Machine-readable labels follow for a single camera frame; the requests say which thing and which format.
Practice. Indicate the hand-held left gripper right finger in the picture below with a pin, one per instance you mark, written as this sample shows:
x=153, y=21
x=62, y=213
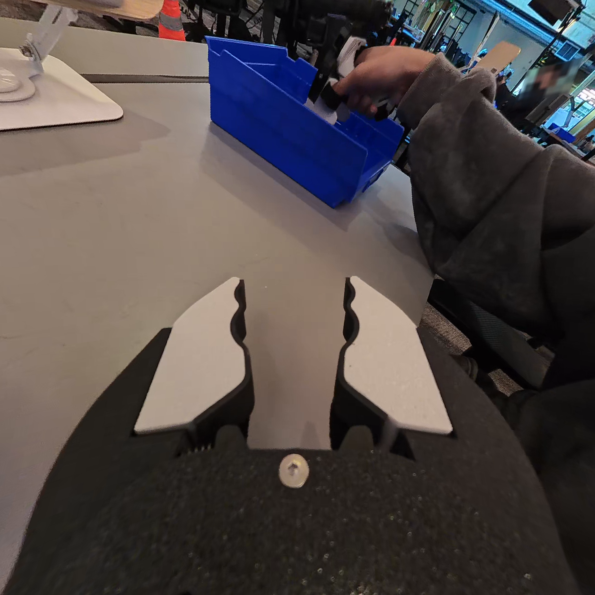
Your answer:
x=393, y=367

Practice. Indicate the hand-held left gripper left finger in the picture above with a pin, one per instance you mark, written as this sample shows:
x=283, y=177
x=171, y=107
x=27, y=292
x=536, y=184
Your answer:
x=197, y=367

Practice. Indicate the blue plastic bin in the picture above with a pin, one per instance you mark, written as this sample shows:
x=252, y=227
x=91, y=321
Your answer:
x=279, y=139

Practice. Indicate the person's right forearm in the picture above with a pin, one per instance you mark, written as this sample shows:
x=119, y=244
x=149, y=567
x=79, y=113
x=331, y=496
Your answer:
x=474, y=186

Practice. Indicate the person's right hand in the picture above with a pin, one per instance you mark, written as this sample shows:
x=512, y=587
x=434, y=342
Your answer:
x=386, y=74

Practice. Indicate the orange traffic cone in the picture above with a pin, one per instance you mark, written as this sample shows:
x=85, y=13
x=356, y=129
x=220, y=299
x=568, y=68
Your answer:
x=171, y=23

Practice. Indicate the person's body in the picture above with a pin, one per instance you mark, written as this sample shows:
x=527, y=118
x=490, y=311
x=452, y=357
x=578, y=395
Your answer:
x=558, y=441

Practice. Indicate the black panel on tripod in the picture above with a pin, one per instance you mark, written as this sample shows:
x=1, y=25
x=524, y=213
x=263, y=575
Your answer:
x=553, y=9

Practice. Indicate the white stand with wooden board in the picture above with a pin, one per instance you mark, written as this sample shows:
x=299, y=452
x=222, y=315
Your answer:
x=69, y=97

